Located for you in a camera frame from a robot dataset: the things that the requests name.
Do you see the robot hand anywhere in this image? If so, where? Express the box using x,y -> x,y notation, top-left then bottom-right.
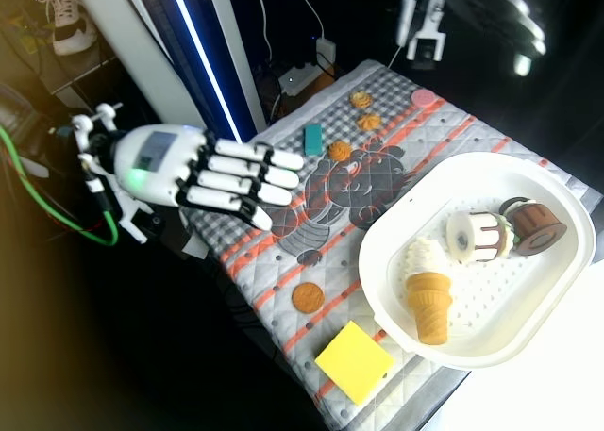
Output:
452,0 -> 549,78
111,123 -> 306,262

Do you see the brown toy cake with cookie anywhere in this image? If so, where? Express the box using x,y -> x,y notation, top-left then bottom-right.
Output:
498,196 -> 569,258

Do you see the white toy cake chocolate drip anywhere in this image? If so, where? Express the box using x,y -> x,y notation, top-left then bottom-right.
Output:
445,208 -> 516,265

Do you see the toy ice cream cone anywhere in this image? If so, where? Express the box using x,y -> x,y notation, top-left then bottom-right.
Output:
402,236 -> 455,347

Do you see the white plastic tray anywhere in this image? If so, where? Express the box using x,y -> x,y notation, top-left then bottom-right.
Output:
357,151 -> 597,372

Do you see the grey quilt with bear print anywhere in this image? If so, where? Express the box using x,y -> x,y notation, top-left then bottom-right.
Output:
181,58 -> 594,431

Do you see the teal block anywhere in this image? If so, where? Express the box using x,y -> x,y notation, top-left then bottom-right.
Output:
303,123 -> 324,157

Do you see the white power strip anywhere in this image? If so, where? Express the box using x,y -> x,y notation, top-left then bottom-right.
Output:
277,61 -> 325,98

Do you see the white sneaker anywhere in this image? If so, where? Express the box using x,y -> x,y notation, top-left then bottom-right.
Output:
35,0 -> 99,58

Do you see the ridged flower butter cookie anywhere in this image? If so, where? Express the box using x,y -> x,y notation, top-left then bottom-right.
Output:
356,112 -> 383,132

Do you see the swirled rosette butter cookie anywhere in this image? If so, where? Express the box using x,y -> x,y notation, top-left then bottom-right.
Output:
327,140 -> 354,164

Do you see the white power adapter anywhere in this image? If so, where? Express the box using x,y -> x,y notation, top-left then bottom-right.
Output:
314,36 -> 338,66

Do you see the round chocolate sandwich cookie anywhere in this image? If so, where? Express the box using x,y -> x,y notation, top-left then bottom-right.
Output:
291,281 -> 327,316

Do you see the yellow block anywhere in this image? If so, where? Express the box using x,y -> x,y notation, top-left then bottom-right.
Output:
314,320 -> 397,406

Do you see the green cable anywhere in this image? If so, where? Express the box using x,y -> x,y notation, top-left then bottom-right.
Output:
0,125 -> 120,248

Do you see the thin white cable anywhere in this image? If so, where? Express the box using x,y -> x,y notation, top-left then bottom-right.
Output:
287,0 -> 327,41
385,42 -> 408,70
246,0 -> 275,63

